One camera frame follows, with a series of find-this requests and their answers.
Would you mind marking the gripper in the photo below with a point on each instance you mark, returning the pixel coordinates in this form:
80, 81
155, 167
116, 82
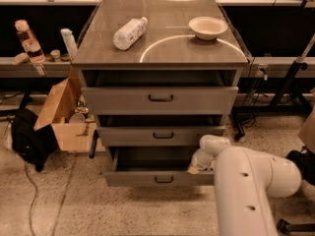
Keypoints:
199, 161

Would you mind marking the grey bottom drawer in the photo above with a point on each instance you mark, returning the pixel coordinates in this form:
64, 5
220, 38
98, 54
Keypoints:
154, 166

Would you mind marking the grey drawer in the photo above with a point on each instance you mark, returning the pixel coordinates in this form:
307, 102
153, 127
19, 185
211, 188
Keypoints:
156, 136
160, 101
154, 166

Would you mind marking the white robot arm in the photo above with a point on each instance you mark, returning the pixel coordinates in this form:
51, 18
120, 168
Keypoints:
244, 180

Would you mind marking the grey middle drawer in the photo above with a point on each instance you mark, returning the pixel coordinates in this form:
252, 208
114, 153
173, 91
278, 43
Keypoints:
156, 136

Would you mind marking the grey three-drawer cabinet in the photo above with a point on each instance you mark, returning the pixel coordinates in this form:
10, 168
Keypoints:
168, 54

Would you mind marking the grey top drawer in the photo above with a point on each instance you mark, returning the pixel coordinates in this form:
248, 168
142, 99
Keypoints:
160, 101

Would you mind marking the open cardboard box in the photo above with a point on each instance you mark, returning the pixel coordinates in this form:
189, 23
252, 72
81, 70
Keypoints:
56, 111

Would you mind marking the black chair caster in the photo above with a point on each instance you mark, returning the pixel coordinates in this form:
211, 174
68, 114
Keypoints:
286, 228

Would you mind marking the black tripod stand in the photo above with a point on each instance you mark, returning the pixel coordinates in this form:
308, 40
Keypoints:
286, 85

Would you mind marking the white cup in box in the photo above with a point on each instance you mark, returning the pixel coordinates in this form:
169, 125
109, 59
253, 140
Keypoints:
77, 118

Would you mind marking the white paper bowl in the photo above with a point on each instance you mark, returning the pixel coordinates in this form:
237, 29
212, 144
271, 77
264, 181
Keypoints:
207, 28

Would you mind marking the clear plastic bottle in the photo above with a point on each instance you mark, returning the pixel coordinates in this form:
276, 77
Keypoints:
125, 37

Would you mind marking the black backpack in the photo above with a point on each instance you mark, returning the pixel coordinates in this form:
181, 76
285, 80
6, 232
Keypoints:
32, 146

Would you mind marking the white green spray can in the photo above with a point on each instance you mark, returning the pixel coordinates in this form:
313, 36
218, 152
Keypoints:
70, 42

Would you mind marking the small round container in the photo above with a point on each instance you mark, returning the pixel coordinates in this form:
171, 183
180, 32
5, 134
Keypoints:
56, 54

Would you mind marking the tall bottle with label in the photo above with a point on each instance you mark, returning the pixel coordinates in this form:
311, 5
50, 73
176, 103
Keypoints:
29, 42

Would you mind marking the grey metal shelf rail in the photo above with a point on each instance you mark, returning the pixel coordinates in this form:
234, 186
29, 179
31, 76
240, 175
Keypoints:
27, 70

